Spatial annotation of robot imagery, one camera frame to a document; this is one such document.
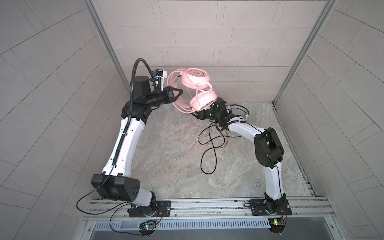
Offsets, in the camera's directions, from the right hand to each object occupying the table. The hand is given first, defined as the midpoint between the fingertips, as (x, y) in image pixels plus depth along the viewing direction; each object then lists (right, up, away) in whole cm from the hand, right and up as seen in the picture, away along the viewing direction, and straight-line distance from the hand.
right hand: (192, 112), depth 88 cm
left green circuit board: (-19, -51, -24) cm, 59 cm away
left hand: (-2, +9, -24) cm, 26 cm away
